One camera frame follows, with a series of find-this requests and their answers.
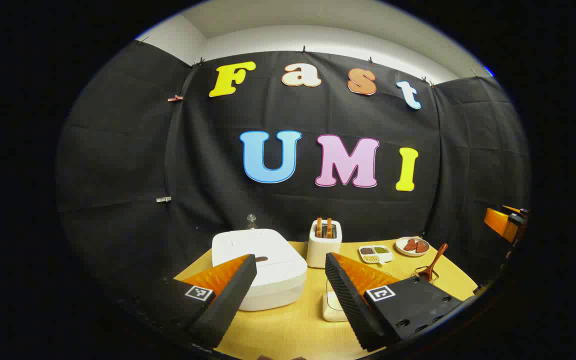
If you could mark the clear glass bottle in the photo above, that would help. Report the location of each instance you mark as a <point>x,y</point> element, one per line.
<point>251,221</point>

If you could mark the clear plastic container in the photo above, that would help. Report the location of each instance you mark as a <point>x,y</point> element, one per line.
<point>331,287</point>

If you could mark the pile of brown beans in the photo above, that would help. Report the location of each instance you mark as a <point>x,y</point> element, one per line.
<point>367,250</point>

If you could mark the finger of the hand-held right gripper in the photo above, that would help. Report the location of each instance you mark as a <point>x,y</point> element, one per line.
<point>495,222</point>

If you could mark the white round plate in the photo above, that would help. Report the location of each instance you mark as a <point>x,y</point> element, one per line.
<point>400,247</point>

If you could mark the toasted bread slice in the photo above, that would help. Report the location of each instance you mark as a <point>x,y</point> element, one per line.
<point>329,227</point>
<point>319,227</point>

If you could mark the pile of yellow beans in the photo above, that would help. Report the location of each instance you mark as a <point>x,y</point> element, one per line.
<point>371,258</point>

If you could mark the white rice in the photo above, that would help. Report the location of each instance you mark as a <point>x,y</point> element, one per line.
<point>334,307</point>

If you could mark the white rice cooker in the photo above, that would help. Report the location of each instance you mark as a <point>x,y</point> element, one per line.
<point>268,250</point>

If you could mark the brown wooden spoon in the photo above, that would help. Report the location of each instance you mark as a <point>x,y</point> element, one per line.
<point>437,257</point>

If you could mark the white toaster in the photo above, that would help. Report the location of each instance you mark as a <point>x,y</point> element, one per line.
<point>323,250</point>

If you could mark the red meat slice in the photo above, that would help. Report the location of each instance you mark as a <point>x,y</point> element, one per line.
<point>421,247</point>
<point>410,245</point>

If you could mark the silver clip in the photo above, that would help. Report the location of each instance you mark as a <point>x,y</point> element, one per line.
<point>163,199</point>

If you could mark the white divided dish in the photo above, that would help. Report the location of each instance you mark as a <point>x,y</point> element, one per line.
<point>385,257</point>

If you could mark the black backdrop cloth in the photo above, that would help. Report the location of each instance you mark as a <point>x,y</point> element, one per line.
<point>203,160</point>

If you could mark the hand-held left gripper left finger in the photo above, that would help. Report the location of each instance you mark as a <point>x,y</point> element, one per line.
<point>235,285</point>

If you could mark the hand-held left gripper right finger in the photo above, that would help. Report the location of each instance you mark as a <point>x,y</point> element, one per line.
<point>344,295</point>

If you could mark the pile of green beans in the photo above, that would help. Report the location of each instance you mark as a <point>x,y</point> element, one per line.
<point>381,249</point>

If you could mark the red clip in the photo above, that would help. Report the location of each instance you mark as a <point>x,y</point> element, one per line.
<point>175,98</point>

